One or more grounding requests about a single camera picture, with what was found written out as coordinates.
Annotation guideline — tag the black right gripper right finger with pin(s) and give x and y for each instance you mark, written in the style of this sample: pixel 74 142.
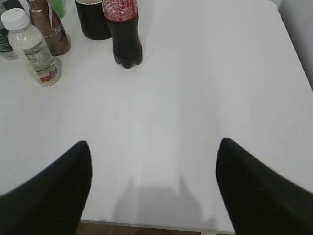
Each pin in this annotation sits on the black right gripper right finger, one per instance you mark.
pixel 258 200

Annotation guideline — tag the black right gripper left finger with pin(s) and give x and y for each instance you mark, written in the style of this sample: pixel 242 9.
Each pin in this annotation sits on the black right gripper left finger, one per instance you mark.
pixel 52 202

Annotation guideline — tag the cola bottle red label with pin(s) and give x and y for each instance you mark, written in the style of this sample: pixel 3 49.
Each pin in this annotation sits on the cola bottle red label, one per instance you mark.
pixel 122 19

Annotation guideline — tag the clear water bottle green label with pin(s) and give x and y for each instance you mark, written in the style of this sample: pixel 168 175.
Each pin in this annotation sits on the clear water bottle green label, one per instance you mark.
pixel 6 50

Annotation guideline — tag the white milky drink bottle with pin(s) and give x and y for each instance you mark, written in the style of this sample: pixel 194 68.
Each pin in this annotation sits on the white milky drink bottle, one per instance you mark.
pixel 30 46

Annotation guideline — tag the brown coffee drink bottle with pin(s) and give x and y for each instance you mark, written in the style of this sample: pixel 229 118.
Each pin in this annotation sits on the brown coffee drink bottle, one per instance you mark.
pixel 47 21

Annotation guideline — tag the black ceramic mug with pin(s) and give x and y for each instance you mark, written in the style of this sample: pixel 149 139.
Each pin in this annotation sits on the black ceramic mug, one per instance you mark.
pixel 92 20

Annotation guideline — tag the green soda bottle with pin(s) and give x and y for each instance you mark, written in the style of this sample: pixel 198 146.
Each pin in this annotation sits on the green soda bottle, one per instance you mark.
pixel 59 7

